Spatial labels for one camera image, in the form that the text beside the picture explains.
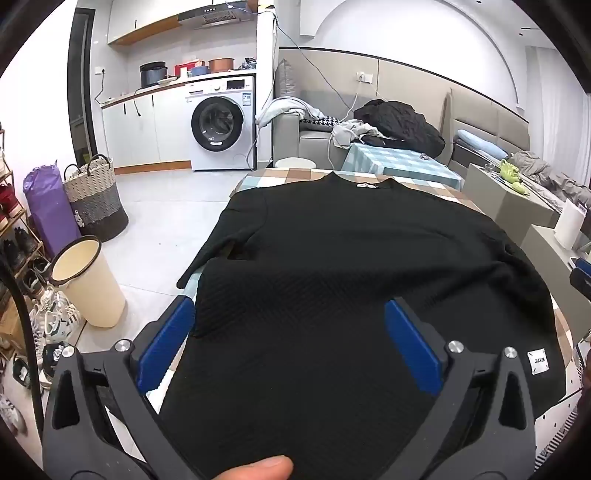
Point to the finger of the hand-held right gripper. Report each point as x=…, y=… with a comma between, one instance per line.
x=581, y=279

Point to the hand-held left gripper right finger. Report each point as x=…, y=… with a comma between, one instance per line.
x=413, y=346

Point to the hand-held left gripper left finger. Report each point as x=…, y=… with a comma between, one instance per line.
x=166, y=344

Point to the black knit sweater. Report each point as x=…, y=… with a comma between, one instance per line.
x=346, y=258

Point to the person's left hand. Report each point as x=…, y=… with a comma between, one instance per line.
x=254, y=468

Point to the white paper roll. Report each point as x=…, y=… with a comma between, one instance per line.
x=568, y=226

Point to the cream trash bin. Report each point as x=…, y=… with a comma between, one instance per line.
x=90, y=286

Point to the low grey cabinet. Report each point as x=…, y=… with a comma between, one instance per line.
x=503, y=203

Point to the grey blanket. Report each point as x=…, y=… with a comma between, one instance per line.
x=549, y=173

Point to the white green sneakers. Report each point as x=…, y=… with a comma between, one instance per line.
x=55, y=318

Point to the green toy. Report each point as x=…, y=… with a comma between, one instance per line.
x=510, y=171

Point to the woven laundry basket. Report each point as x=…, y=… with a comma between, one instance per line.
x=94, y=203

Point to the blue pillow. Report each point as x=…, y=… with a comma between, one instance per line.
x=480, y=141

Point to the purple bag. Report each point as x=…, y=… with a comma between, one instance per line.
x=46, y=207

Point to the teal checked tablecloth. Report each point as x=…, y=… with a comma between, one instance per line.
x=397, y=159

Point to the grey upholstered headboard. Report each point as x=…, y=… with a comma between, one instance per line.
x=485, y=115

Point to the shoe rack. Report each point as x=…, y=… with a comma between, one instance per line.
x=14, y=221

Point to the brown blue checked tablecloth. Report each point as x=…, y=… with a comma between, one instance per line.
x=286, y=177

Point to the white kitchen base cabinet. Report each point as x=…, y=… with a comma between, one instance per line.
x=138, y=134

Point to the white round stool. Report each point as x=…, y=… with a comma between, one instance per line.
x=295, y=162

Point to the grey sofa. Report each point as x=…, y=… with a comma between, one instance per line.
x=318, y=147

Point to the grey hoodie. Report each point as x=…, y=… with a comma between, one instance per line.
x=344, y=134

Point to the black quilted jacket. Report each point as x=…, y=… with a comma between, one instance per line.
x=397, y=122

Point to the white washing machine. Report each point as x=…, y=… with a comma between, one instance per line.
x=221, y=120

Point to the houndstooth cushion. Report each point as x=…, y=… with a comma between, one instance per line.
x=321, y=122

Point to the light grey cloth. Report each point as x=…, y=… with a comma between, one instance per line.
x=281, y=108

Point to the black door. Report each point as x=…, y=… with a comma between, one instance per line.
x=83, y=92

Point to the black cooking pot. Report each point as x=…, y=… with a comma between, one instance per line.
x=152, y=74

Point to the red box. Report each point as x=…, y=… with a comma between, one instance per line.
x=184, y=69

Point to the copper pot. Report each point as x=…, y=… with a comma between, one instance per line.
x=221, y=64

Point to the steel range hood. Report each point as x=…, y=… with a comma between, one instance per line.
x=217, y=17

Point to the white wall socket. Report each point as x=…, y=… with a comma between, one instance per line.
x=364, y=77

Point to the white wall cabinet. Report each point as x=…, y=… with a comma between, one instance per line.
x=138, y=18

